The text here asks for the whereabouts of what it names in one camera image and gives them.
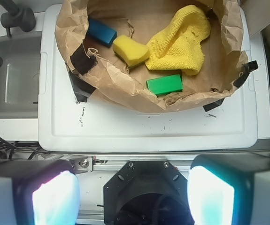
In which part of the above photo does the white plastic tray lid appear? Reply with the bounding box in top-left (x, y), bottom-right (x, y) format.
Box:
top-left (38, 4), bottom-right (258, 153)

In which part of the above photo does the yellow sponge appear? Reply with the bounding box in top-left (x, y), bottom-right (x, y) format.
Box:
top-left (112, 35), bottom-right (150, 68)

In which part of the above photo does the black cables bundle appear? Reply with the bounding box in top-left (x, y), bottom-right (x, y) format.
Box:
top-left (0, 126), bottom-right (48, 161)

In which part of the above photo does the blue rectangular block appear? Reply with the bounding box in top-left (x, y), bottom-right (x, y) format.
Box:
top-left (87, 17), bottom-right (117, 48)

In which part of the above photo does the dark grey toy faucet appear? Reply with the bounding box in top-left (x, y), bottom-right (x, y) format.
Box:
top-left (0, 0), bottom-right (36, 67)

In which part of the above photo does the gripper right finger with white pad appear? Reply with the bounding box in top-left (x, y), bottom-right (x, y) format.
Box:
top-left (187, 153), bottom-right (270, 225)

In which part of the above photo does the grey toy sink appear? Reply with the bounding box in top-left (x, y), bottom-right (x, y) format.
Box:
top-left (0, 12), bottom-right (44, 141)

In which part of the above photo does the black tape piece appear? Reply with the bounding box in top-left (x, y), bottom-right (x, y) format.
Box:
top-left (232, 60), bottom-right (259, 88)
top-left (69, 44), bottom-right (97, 103)

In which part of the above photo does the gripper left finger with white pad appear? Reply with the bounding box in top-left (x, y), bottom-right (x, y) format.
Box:
top-left (0, 159), bottom-right (80, 225)

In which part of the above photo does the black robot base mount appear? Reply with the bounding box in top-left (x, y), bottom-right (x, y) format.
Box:
top-left (103, 161), bottom-right (195, 225)

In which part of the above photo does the yellow microfiber cloth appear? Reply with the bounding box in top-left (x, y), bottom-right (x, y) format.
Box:
top-left (145, 5), bottom-right (211, 76)

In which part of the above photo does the brown paper bag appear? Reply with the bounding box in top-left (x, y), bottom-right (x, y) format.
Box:
top-left (55, 0), bottom-right (248, 113)

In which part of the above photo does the green rectangular block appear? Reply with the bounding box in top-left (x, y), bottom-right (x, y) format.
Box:
top-left (146, 74), bottom-right (183, 96)

